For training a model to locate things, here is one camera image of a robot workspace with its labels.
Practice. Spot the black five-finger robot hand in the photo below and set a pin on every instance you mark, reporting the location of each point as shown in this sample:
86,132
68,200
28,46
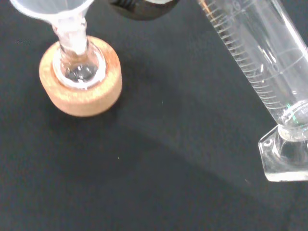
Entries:
142,9

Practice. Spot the clear plastic funnel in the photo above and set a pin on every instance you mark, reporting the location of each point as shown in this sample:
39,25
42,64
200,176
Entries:
57,12

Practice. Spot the clear round-bottom glass flask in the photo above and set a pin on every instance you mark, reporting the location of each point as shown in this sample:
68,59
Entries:
77,65

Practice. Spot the black table cloth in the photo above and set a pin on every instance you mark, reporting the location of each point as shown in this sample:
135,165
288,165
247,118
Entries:
154,156

